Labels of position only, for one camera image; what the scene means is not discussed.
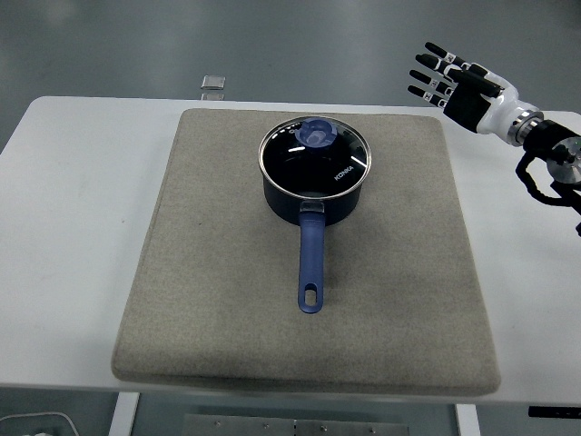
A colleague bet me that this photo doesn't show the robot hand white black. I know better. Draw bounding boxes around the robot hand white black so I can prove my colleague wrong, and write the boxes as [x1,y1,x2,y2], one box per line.
[407,41,541,136]

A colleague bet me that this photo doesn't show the glass lid with blue knob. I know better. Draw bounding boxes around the glass lid with blue knob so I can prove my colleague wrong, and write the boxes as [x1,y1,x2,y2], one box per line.
[257,114,373,202]

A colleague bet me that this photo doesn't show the beige grey fabric mat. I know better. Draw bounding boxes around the beige grey fabric mat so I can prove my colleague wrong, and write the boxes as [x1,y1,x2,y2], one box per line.
[111,107,503,395]

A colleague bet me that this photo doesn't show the white table leg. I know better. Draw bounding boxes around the white table leg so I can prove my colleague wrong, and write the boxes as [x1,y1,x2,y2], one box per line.
[108,391,141,436]
[455,402,481,436]

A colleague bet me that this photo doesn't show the black bar under table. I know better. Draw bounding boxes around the black bar under table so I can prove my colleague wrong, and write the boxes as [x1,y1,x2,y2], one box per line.
[527,405,581,419]

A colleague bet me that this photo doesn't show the grey metal plate with screws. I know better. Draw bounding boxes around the grey metal plate with screws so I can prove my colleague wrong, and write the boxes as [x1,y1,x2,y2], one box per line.
[182,412,409,436]

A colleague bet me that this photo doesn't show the white rounded object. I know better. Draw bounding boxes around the white rounded object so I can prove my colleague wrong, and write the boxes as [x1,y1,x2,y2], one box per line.
[0,411,78,436]

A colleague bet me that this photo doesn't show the dark saucepan with blue handle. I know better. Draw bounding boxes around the dark saucepan with blue handle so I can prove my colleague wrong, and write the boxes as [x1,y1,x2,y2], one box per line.
[260,163,366,315]

